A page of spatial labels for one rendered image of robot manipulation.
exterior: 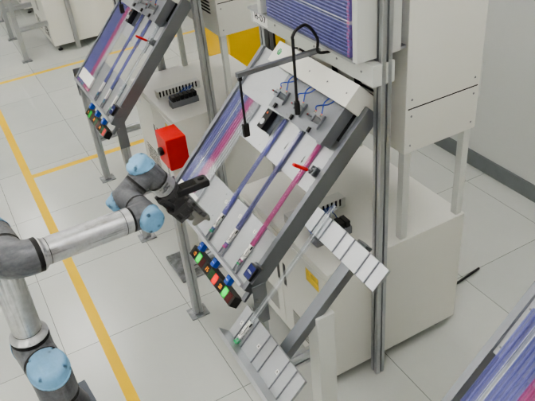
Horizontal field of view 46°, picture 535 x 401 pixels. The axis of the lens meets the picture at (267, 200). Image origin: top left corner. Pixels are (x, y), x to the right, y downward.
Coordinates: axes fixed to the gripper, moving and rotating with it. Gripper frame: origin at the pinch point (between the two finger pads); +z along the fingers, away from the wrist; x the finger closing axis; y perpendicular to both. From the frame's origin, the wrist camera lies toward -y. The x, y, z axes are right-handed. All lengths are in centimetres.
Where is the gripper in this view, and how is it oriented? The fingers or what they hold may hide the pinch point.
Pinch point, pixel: (208, 216)
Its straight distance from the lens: 213.9
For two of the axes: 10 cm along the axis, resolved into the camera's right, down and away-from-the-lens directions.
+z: 5.2, 5.3, 6.7
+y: -7.0, 7.1, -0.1
